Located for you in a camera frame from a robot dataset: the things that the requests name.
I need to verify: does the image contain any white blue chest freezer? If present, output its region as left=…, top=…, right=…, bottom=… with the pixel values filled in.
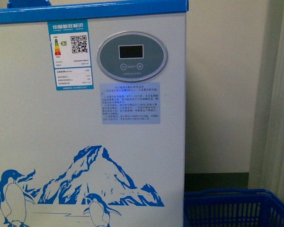
left=0, top=0, right=188, bottom=227

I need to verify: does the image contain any blue plastic shopping basket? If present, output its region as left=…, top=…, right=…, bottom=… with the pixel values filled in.
left=183, top=189, right=284, bottom=227

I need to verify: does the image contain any white pleated curtain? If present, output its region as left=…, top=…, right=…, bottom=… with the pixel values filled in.
left=248, top=0, right=284, bottom=202

